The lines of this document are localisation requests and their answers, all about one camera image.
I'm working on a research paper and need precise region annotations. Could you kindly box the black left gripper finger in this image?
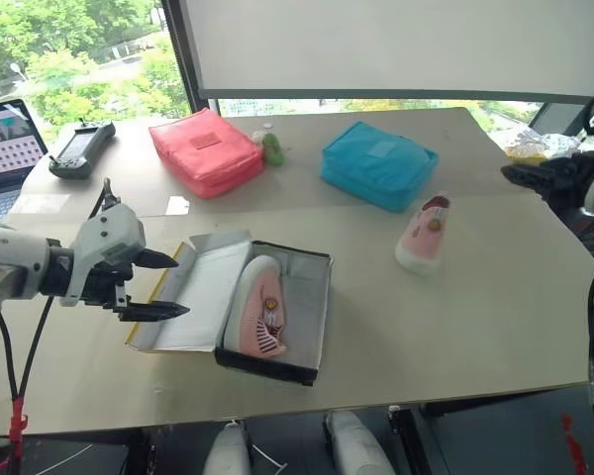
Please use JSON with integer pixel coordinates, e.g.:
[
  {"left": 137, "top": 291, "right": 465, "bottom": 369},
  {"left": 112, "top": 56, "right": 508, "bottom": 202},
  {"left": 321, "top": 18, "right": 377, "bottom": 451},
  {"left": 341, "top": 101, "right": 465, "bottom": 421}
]
[
  {"left": 115, "top": 298, "right": 192, "bottom": 324},
  {"left": 130, "top": 247, "right": 180, "bottom": 271}
]

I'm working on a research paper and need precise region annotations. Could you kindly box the white roller blind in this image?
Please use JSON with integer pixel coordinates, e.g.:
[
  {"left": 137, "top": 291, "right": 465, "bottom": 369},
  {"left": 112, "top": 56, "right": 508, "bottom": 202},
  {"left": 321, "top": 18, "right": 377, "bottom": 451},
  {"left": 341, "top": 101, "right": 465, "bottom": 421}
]
[{"left": 177, "top": 0, "right": 594, "bottom": 105}]

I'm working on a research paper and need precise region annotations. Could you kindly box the black table frame leg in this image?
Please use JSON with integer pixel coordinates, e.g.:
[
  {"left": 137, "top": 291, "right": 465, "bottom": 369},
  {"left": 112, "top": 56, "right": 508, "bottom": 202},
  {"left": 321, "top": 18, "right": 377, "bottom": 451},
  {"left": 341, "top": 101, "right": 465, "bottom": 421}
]
[{"left": 387, "top": 404, "right": 449, "bottom": 475}]

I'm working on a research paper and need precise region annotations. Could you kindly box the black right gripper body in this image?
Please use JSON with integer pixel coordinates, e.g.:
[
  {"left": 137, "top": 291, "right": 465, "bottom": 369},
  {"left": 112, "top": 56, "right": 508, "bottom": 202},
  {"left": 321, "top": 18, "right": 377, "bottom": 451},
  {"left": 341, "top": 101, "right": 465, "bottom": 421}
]
[{"left": 544, "top": 150, "right": 594, "bottom": 219}]

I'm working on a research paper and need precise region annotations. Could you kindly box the red zippered fabric pouch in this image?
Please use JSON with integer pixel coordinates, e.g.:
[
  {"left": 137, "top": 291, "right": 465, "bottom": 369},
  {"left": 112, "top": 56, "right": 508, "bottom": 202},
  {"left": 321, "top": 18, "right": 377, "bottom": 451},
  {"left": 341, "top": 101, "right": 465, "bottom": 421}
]
[{"left": 148, "top": 107, "right": 266, "bottom": 201}]

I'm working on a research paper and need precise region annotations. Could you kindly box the green plush toy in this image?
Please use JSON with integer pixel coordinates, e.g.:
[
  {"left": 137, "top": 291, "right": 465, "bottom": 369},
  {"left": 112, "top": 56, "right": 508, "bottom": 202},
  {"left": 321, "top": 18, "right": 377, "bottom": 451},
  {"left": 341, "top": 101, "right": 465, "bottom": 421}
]
[{"left": 250, "top": 129, "right": 286, "bottom": 168}]

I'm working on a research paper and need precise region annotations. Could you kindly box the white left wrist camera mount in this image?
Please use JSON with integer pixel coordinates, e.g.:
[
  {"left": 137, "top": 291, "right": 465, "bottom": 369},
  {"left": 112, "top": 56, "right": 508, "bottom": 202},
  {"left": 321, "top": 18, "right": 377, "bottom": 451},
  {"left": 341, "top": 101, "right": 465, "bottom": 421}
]
[{"left": 57, "top": 201, "right": 148, "bottom": 309}]

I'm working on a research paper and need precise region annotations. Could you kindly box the red cable tie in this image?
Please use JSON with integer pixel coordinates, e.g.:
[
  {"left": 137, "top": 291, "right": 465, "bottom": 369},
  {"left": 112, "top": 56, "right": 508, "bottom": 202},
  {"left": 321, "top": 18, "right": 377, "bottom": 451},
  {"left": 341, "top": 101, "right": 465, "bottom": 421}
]
[
  {"left": 560, "top": 414, "right": 590, "bottom": 475},
  {"left": 7, "top": 398, "right": 30, "bottom": 445}
]

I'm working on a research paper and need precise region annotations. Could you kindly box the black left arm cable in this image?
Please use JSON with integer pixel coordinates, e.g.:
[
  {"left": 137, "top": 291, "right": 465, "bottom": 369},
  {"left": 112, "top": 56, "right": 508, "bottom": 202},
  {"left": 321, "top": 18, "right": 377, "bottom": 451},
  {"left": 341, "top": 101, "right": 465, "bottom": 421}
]
[{"left": 0, "top": 177, "right": 124, "bottom": 475}]

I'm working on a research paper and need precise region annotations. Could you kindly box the pink child's shoe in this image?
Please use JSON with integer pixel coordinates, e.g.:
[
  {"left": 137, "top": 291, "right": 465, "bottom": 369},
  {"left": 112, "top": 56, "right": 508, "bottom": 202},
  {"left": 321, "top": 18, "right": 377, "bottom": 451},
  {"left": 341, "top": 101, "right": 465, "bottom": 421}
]
[
  {"left": 394, "top": 190, "right": 452, "bottom": 275},
  {"left": 223, "top": 254, "right": 289, "bottom": 358}
]

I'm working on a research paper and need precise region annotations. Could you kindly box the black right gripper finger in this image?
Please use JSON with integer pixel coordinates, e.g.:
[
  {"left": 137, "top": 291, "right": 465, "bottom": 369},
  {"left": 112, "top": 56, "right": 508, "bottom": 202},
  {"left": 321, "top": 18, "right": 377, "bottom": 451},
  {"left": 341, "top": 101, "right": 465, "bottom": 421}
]
[
  {"left": 500, "top": 158, "right": 555, "bottom": 183},
  {"left": 510, "top": 176, "right": 561, "bottom": 204}
]

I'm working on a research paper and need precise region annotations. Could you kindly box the white rounded robot leg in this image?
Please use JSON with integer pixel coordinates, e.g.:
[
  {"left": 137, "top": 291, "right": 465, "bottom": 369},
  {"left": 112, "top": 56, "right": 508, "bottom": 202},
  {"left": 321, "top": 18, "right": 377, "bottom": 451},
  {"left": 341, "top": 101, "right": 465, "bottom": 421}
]
[
  {"left": 201, "top": 422, "right": 252, "bottom": 475},
  {"left": 323, "top": 410, "right": 396, "bottom": 475}
]

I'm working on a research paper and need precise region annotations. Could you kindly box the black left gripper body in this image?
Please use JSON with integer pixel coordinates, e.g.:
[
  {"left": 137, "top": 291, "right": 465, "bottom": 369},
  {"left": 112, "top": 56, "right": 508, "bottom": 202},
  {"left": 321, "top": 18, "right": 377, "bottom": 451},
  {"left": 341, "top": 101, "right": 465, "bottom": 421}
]
[{"left": 80, "top": 257, "right": 135, "bottom": 314}]

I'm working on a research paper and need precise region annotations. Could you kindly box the black handheld remote controller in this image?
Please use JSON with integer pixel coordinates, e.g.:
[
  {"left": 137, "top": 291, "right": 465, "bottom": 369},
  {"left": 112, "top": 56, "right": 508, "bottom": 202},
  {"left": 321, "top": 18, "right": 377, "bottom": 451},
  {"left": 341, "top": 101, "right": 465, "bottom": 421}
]
[{"left": 48, "top": 118, "right": 117, "bottom": 180}]

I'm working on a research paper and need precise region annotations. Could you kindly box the black window frame post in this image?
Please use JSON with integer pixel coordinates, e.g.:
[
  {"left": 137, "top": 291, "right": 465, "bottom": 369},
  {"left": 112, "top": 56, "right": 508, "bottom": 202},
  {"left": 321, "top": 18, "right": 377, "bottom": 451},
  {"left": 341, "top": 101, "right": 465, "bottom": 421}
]
[{"left": 159, "top": 0, "right": 220, "bottom": 116}]

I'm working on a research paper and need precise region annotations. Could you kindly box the black shoebox with white lid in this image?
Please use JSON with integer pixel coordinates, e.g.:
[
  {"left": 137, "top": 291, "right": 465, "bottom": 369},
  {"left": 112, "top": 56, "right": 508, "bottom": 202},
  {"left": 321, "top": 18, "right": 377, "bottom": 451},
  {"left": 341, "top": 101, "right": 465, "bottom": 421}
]
[{"left": 124, "top": 229, "right": 334, "bottom": 388}]

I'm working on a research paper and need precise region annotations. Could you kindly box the yellow snack bag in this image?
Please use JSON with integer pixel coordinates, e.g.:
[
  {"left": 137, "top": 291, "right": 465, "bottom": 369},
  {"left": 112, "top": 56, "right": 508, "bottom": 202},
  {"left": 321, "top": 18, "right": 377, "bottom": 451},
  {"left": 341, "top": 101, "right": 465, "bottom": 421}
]
[{"left": 502, "top": 126, "right": 583, "bottom": 167}]

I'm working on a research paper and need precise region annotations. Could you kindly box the silver laptop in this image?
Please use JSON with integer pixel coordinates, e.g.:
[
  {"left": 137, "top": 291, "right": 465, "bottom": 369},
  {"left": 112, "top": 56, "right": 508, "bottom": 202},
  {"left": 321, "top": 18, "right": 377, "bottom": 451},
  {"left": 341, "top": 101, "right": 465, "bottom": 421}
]
[{"left": 0, "top": 98, "right": 50, "bottom": 224}]

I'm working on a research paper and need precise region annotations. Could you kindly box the blue zippered fabric pouch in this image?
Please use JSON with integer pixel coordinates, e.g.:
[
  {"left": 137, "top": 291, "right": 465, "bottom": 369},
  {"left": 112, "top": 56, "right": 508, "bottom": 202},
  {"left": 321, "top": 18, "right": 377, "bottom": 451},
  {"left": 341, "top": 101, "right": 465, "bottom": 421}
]
[{"left": 319, "top": 121, "right": 441, "bottom": 214}]

